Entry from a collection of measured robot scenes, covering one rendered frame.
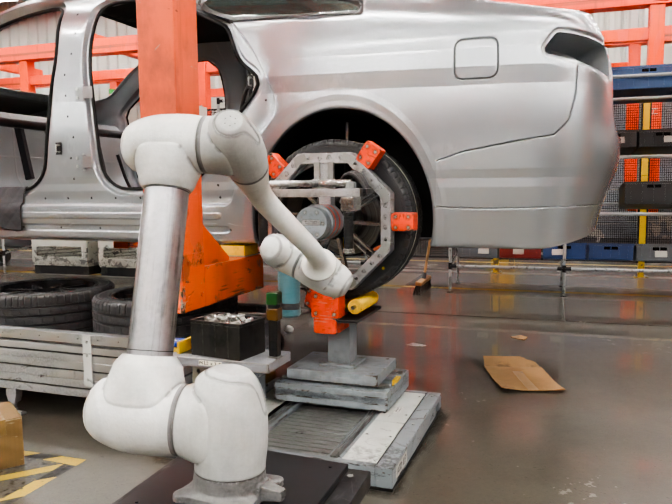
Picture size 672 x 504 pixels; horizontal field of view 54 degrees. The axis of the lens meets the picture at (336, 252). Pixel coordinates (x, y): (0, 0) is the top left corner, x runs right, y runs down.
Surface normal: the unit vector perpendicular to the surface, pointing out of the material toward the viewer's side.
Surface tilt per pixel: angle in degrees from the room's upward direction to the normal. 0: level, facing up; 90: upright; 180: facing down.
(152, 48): 90
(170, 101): 90
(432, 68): 90
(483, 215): 90
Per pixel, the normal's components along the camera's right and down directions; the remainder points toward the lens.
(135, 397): -0.08, -0.21
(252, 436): 0.64, 0.07
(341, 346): -0.34, 0.10
